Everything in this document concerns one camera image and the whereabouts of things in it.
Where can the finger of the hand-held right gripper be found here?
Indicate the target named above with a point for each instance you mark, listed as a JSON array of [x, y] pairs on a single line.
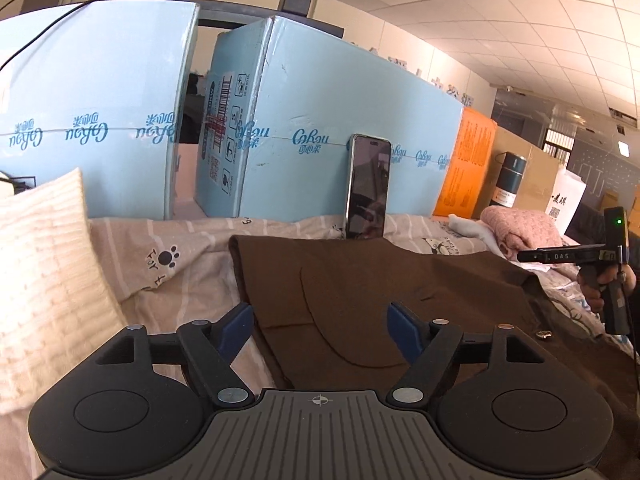
[[560, 256]]

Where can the printed striped bed sheet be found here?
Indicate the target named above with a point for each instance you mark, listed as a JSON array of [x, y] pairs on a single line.
[[190, 265]]

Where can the brown garment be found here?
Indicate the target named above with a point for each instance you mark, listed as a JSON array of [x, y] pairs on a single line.
[[350, 285]]

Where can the black metal frame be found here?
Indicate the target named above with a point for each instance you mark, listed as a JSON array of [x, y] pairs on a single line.
[[230, 10]]

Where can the dark green thermos bottle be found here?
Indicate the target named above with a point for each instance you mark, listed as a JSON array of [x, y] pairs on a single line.
[[510, 180]]

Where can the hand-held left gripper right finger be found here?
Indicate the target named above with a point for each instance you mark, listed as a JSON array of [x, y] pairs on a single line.
[[403, 334]]

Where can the white cloth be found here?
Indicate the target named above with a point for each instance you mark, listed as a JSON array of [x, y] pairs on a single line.
[[470, 227]]

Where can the light blue barcode cardboard box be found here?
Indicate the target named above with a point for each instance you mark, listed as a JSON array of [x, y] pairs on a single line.
[[325, 95]]

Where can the cream ribbed knit cloth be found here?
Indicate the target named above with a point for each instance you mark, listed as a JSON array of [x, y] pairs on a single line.
[[45, 270]]

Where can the pink knit garment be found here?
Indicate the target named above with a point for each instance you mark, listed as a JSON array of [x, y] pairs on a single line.
[[525, 230]]

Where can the white paper bag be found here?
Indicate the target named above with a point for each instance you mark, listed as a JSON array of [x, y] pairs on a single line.
[[567, 200]]

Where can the brown cardboard box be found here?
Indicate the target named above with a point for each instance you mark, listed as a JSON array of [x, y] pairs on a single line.
[[542, 170]]

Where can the person's right hand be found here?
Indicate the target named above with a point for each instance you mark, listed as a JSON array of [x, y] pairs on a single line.
[[591, 285]]

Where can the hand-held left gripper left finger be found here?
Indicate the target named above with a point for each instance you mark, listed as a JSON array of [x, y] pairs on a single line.
[[234, 331]]

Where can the orange cardboard box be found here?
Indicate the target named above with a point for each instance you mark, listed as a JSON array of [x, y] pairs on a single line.
[[465, 170]]

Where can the black smartphone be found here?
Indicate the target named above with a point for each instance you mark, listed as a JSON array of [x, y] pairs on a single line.
[[368, 190]]

